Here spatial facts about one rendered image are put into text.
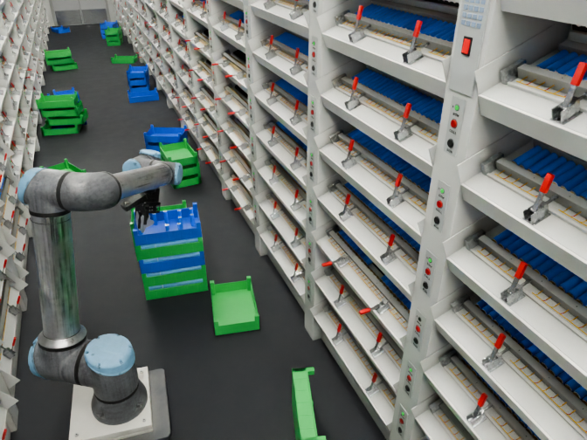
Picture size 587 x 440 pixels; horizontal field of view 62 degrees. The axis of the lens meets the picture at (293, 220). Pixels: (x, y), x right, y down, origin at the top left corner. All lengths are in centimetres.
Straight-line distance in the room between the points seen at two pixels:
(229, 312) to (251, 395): 49
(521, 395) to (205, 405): 122
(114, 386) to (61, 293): 35
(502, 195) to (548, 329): 27
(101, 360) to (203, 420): 47
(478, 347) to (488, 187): 39
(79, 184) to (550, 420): 131
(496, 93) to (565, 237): 29
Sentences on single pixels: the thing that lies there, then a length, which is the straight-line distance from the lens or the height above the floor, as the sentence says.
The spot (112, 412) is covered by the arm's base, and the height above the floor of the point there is 15.
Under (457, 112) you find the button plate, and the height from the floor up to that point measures 124.
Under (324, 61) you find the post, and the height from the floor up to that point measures 120.
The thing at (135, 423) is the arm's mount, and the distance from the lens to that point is 190.
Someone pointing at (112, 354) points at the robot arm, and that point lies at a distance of 175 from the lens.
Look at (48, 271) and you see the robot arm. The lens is 169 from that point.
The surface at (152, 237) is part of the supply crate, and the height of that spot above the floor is 36.
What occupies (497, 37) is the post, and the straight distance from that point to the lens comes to 102.
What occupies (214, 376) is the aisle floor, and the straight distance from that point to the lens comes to 211.
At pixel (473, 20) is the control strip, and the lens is 103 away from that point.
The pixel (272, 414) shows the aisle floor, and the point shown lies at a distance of 197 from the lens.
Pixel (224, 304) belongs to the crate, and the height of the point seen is 0.
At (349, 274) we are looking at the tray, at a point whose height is 53.
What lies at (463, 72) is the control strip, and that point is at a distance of 105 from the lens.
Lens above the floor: 156
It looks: 31 degrees down
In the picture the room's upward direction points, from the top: straight up
